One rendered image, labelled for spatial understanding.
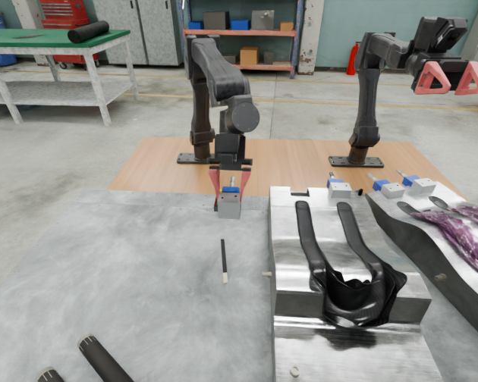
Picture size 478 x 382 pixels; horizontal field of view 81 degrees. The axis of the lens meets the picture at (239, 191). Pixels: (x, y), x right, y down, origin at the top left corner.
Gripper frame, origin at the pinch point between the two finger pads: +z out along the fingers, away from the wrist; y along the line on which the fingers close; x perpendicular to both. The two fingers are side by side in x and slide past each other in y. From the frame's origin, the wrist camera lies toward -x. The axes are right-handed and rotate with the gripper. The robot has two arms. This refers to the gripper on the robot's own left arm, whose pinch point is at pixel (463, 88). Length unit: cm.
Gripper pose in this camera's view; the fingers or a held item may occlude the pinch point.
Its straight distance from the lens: 73.2
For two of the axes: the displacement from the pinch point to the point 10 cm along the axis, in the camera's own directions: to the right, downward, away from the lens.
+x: 0.0, 7.9, 6.2
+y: 10.0, 0.2, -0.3
